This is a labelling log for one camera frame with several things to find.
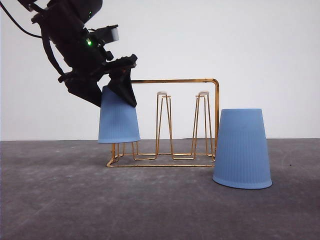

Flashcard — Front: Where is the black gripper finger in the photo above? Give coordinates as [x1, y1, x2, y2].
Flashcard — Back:
[57, 70, 109, 107]
[107, 68, 137, 107]

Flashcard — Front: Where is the gold wire cup rack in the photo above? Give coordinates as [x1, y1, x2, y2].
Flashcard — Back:
[107, 78, 221, 168]

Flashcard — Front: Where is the blue ribbed plastic cup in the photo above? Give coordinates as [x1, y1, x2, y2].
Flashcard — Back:
[212, 108, 272, 189]
[98, 85, 141, 144]

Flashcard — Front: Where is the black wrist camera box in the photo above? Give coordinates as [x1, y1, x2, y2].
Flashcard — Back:
[88, 24, 120, 43]

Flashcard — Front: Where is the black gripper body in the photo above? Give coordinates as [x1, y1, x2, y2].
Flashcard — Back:
[58, 54, 138, 84]

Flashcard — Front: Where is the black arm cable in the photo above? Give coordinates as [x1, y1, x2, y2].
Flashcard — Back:
[0, 1, 65, 75]

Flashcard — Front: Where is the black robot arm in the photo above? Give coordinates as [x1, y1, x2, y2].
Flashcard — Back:
[19, 0, 138, 107]

